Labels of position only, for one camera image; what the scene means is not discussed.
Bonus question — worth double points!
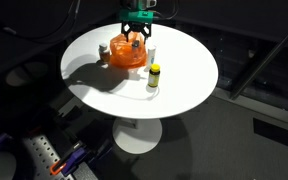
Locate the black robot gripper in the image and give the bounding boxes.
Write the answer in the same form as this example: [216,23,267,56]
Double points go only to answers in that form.
[121,20,153,45]

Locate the orange plastic bag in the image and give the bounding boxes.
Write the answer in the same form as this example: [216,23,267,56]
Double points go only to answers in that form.
[109,31,148,70]

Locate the white tube container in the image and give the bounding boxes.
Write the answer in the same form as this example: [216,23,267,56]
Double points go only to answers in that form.
[146,45,157,69]

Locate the amber bottle with white cap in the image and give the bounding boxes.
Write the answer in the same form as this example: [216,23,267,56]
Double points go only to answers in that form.
[98,42,112,64]

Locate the dark bottle with yellow cap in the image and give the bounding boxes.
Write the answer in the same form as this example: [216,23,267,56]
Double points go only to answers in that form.
[147,63,161,89]

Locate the black diagonal pole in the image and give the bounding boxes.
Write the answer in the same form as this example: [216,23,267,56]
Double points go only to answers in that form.
[229,14,288,101]

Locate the perforated metal plate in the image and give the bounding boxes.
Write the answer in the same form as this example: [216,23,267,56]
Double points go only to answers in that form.
[21,133,74,180]

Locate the round white pedestal table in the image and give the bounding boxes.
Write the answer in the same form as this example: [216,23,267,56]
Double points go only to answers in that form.
[60,22,219,155]

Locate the black cable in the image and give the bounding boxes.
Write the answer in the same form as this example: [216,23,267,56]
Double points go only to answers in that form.
[0,0,82,42]

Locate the purple clamp with orange handle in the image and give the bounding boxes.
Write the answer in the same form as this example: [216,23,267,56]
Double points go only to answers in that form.
[49,141,87,176]

